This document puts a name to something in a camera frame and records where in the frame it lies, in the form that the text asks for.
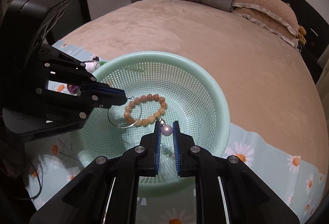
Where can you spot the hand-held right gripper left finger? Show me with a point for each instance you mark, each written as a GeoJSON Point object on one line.
{"type": "Point", "coordinates": [158, 148]}

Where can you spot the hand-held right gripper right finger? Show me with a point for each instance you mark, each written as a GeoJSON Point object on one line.
{"type": "Point", "coordinates": [175, 148]}

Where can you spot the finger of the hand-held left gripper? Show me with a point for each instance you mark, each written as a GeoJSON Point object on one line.
{"type": "Point", "coordinates": [102, 102]}
{"type": "Point", "coordinates": [102, 87]}

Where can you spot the pearl drop earring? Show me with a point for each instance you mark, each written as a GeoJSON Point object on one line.
{"type": "Point", "coordinates": [166, 130]}

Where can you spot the silver hoop earring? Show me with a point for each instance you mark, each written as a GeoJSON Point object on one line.
{"type": "Point", "coordinates": [120, 126]}

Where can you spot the green plastic basket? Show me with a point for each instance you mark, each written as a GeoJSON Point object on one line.
{"type": "Point", "coordinates": [192, 90]}

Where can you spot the small white trinket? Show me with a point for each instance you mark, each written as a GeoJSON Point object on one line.
{"type": "Point", "coordinates": [92, 64]}

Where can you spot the purple gem ornament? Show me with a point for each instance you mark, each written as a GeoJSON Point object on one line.
{"type": "Point", "coordinates": [73, 89]}

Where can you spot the floral daisy cloth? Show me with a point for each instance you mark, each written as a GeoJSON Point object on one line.
{"type": "Point", "coordinates": [257, 162]}

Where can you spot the brown bed blanket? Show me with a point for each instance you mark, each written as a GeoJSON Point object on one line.
{"type": "Point", "coordinates": [180, 29]}

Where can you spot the beige ruffled pillow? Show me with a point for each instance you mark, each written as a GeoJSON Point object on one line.
{"type": "Point", "coordinates": [264, 5]}
{"type": "Point", "coordinates": [257, 23]}

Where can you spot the brown stuffed toy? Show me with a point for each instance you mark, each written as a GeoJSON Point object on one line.
{"type": "Point", "coordinates": [301, 34]}

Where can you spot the dark headboard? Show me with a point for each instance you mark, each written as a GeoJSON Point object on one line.
{"type": "Point", "coordinates": [311, 8]}

